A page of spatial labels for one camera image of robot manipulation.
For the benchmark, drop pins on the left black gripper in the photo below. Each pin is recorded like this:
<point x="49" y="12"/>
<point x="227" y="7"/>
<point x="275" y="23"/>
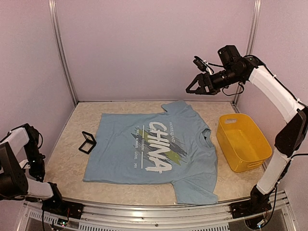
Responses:
<point x="40" y="171"/>

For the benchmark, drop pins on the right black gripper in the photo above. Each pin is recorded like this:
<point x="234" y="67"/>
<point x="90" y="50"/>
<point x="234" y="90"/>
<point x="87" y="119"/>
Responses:
<point x="204" y="78"/>

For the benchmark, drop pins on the black brooch case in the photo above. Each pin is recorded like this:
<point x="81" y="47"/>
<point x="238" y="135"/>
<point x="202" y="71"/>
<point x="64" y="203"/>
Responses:
<point x="89" y="143"/>

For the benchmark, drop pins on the light blue printed t-shirt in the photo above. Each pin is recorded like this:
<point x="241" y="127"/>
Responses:
<point x="173" y="146"/>

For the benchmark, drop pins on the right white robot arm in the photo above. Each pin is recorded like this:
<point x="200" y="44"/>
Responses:
<point x="241" y="69"/>

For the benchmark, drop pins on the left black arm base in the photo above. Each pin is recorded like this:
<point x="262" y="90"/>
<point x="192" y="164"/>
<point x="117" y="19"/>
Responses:
<point x="57" y="205"/>

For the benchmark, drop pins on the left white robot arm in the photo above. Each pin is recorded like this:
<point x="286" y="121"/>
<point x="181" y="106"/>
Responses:
<point x="21" y="143"/>

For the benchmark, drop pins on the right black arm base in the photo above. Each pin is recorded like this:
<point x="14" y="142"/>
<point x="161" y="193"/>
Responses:
<point x="257" y="203"/>

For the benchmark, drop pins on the yellow plastic basket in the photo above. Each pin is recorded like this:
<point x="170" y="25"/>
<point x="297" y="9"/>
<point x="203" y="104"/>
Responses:
<point x="242" y="142"/>

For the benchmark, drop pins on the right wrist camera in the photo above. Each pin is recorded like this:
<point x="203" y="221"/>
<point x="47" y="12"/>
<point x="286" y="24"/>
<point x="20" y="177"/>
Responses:
<point x="203" y="65"/>

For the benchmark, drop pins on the front aluminium rail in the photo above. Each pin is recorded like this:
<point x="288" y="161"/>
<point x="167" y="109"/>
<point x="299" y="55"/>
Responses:
<point x="224" y="216"/>

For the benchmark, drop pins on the right aluminium frame post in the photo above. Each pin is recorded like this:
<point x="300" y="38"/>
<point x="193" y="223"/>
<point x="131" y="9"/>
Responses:
<point x="251" y="41"/>

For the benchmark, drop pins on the aluminium frame post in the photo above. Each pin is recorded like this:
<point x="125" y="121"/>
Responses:
<point x="251" y="41"/>
<point x="61" y="52"/>

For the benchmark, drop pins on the left aluminium frame post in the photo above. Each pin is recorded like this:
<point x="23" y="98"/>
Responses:
<point x="61" y="52"/>

